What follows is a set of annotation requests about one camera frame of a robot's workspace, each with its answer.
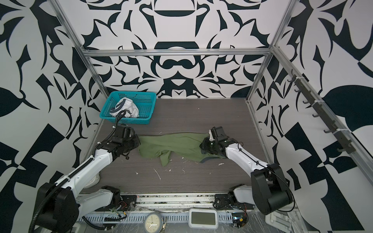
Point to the round analog clock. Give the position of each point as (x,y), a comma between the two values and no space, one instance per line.
(153,223)

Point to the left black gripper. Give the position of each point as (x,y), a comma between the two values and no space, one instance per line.
(135,137)

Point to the white digital timer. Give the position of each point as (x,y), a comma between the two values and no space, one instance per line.
(203,219)

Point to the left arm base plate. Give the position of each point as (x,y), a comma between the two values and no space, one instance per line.
(121,203)

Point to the green tank top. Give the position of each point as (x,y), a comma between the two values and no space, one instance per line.
(186,145)

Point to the white grey tank top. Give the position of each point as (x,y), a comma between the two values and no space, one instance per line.
(126,107)

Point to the white round plastic object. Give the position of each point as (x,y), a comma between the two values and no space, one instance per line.
(94,181)

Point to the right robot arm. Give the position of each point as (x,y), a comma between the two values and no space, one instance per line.
(269,190)

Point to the white plastic bracket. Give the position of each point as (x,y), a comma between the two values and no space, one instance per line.
(280,221)

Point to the teal plastic basket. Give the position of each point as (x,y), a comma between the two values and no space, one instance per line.
(144,101)

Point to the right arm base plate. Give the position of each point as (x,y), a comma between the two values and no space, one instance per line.
(229,202)

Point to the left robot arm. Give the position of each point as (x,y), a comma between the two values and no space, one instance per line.
(58,205)

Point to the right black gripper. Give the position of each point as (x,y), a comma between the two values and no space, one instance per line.
(204,145)

